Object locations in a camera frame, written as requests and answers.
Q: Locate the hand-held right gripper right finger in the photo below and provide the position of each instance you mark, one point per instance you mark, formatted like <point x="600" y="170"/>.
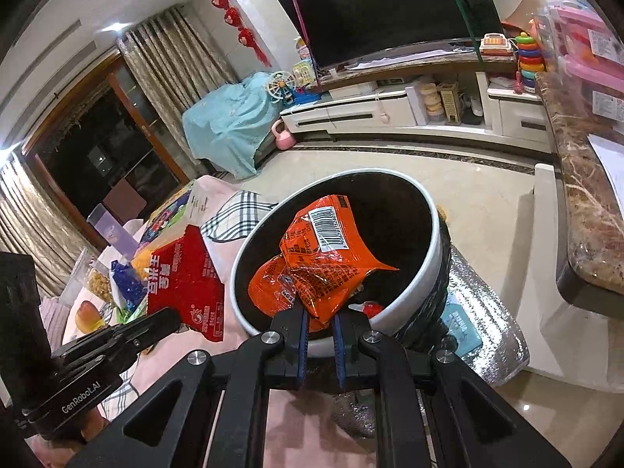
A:
<point x="340" y="348"/>

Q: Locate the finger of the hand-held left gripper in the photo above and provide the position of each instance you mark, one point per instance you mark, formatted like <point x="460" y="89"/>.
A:
<point x="146" y="326"/>

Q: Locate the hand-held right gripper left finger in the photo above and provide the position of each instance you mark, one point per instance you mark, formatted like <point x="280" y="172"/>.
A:
<point x="302" y="348"/>

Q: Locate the blue snack packet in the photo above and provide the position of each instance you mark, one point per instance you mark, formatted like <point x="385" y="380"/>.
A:
<point x="129" y="285"/>

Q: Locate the orange snack packet with barcode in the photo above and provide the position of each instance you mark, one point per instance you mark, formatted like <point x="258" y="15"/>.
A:
<point x="336" y="273"/>

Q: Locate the white bin with black liner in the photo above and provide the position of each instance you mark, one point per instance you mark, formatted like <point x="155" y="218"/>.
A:
<point x="390" y="214"/>

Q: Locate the small red white wrapper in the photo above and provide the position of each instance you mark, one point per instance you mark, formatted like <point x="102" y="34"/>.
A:
<point x="368" y="309"/>

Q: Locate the mango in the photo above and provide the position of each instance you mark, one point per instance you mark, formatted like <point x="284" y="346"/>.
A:
<point x="90" y="317"/>

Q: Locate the red snack bag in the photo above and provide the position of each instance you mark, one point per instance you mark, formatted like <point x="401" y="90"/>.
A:
<point x="185" y="278"/>

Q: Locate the clear container of nuts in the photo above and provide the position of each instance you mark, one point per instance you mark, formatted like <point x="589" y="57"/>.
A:
<point x="97" y="285"/>

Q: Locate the yellow ribbed object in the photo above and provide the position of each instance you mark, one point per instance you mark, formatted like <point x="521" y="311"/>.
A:
<point x="146" y="259"/>

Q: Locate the plain orange snack packet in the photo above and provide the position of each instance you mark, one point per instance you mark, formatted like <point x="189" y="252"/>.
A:
<point x="268" y="287"/>

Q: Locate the purple box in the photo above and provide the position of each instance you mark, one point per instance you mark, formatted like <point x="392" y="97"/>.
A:
<point x="114" y="234"/>

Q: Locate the beige patterned curtain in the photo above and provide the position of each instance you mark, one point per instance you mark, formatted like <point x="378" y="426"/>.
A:
<point x="34" y="224"/>
<point x="180" y="63"/>

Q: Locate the colourful printed box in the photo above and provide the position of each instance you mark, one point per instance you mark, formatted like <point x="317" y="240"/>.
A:
<point x="170" y="209"/>

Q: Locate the teal booklet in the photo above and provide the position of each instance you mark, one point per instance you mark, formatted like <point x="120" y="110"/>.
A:
<point x="458" y="326"/>

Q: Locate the plaid cloth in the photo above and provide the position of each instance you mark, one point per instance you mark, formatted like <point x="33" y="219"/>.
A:
<point x="234" y="217"/>

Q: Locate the silver foil mat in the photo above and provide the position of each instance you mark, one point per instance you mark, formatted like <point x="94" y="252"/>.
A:
<point x="497" y="312"/>

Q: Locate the wooden framed glass door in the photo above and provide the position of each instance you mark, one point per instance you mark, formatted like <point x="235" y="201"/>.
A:
<point x="97" y="156"/>

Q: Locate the pink kettlebell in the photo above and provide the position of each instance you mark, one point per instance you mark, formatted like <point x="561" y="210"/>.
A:
<point x="283" y="139"/>

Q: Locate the light blue cover cloth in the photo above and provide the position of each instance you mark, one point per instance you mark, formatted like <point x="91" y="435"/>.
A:
<point x="226" y="122"/>

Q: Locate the white television cabinet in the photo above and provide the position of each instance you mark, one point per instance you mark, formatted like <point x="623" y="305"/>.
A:
<point x="351" y="109"/>

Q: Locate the toy ferris wheel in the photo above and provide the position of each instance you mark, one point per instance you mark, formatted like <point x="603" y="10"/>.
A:
<point x="280" y="87"/>

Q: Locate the stack of white bowls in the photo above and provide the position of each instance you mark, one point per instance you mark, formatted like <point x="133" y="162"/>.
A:
<point x="430" y="100"/>

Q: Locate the colourful toy box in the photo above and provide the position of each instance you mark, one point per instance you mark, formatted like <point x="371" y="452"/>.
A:
<point x="306" y="74"/>

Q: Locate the brown marble counter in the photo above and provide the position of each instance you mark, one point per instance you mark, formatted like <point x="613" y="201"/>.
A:
<point x="585" y="195"/>

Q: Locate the white paper sheet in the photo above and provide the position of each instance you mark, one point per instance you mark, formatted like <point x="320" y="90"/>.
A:
<point x="609" y="161"/>

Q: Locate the toy cash register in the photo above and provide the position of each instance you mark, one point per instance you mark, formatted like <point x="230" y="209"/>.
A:
<point x="495" y="45"/>

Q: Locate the black flat television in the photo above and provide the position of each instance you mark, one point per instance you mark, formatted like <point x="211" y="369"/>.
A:
<point x="385" y="5"/>

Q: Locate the pink plastic storage box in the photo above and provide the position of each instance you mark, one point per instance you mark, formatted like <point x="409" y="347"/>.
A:
<point x="580" y="24"/>
<point x="594" y="87"/>

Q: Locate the cardboard box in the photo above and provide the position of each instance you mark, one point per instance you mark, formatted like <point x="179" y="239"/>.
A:
<point x="524" y="12"/>

